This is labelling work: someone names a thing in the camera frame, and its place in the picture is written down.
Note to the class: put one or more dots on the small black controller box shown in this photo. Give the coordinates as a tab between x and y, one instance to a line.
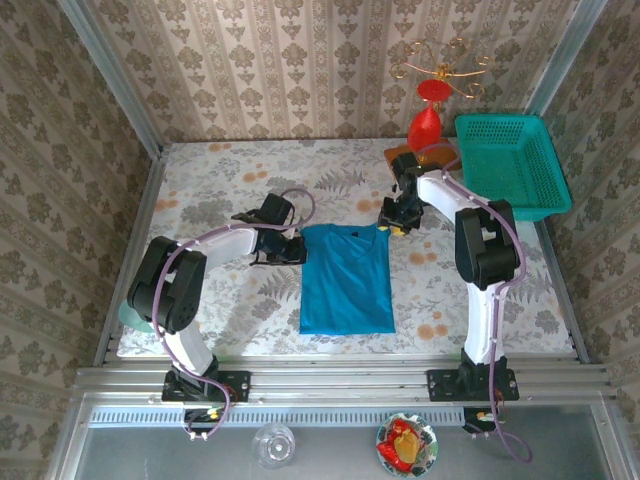
202	417
482	420

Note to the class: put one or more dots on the yellow toy food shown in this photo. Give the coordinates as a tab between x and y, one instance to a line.
406	445

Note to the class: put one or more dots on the patterned bowl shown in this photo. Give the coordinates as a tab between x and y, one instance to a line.
431	440

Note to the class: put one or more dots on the teal plastic basket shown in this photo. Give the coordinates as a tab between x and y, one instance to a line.
510	160

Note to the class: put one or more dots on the blue t-shirt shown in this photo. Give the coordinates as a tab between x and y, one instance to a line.
345	290

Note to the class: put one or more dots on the clear glass cup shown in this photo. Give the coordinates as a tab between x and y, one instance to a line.
274	446

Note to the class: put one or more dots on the red plastic goblet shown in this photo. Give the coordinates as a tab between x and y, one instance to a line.
425	127

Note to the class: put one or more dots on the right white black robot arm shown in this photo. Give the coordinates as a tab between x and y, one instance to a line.
485	250

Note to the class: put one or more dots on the red toy pepper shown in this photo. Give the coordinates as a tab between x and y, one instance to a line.
387	450

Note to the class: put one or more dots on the floral tablecloth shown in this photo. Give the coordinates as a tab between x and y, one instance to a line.
240	175

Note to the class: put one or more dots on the aluminium frame post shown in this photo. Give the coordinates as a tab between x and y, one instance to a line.
112	75
562	55

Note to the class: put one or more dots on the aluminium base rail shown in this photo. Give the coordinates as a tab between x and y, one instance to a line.
340	385

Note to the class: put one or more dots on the pale teal ball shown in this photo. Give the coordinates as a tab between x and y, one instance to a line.
129	320

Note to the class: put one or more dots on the orange wooden base board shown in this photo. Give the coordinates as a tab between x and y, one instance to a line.
442	154

